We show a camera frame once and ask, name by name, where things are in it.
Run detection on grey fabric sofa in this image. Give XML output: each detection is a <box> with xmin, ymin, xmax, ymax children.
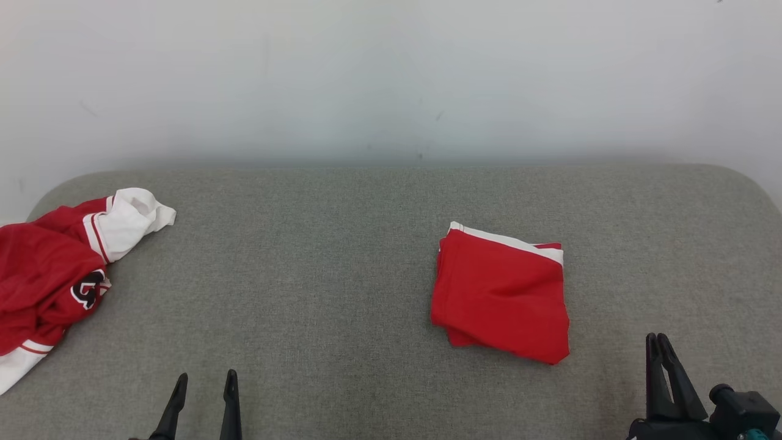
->
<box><xmin>0</xmin><ymin>164</ymin><xmax>782</xmax><ymax>440</ymax></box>

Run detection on red white basketball jersey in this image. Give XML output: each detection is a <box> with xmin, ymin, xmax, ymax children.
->
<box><xmin>0</xmin><ymin>188</ymin><xmax>177</xmax><ymax>395</ymax></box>

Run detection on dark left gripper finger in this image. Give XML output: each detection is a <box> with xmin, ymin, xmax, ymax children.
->
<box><xmin>150</xmin><ymin>373</ymin><xmax>189</xmax><ymax>440</ymax></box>
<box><xmin>220</xmin><ymin>369</ymin><xmax>243</xmax><ymax>440</ymax></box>

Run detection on red shorts with white stripe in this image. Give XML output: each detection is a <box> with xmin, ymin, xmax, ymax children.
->
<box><xmin>431</xmin><ymin>221</ymin><xmax>570</xmax><ymax>365</ymax></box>

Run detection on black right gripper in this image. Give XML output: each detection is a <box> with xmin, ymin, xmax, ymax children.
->
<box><xmin>626</xmin><ymin>333</ymin><xmax>722</xmax><ymax>440</ymax></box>

